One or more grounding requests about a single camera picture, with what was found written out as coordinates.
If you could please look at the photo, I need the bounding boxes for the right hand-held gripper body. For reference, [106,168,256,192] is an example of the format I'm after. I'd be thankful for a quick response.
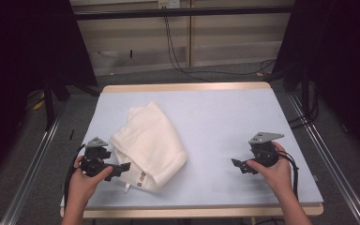
[248,132,285,168]

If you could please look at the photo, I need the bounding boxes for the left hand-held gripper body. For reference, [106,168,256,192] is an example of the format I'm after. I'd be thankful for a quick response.
[80,136,120,178]

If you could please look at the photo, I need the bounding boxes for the white towel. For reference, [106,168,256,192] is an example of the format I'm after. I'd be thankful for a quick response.
[109,100,188,192]

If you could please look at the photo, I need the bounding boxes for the person's right hand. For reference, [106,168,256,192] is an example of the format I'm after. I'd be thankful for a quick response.
[247,141,294,199]

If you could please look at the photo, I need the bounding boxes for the person's left hand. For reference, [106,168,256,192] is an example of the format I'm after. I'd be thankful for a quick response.
[66,155,114,208]

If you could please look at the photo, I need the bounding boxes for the light blue table mat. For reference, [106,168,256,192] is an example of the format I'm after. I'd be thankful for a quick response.
[60,87,324,210]

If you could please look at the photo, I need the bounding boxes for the black stand leg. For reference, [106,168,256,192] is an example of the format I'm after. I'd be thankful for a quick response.
[42,74,101,131]
[264,61,314,120]

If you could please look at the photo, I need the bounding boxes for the yellow tape strip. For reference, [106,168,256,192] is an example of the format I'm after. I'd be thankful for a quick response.
[32,93,47,112]

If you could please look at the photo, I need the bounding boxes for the wooden table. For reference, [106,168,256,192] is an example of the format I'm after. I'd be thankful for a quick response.
[59,82,324,219]

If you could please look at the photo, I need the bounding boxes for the black curtain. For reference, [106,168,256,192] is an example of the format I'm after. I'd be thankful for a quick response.
[0,0,98,186]
[274,0,360,165]

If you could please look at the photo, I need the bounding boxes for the black horizontal bar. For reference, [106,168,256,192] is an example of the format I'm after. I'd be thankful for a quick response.
[74,5,295,21]

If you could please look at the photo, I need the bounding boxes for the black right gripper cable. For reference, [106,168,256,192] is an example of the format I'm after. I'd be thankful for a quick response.
[276,149,300,202]

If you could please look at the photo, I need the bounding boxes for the short black floor cables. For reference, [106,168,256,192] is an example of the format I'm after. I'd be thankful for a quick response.
[288,114,317,129]

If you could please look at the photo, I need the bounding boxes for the metal floor rail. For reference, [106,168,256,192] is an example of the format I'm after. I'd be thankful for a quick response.
[288,93,360,225]
[0,116,62,225]

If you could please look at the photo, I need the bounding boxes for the long black floor cable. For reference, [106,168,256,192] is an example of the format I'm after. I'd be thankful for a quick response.
[163,15,277,83]

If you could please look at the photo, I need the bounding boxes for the white wall outlet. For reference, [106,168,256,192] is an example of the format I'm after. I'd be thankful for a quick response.
[157,0,182,9]

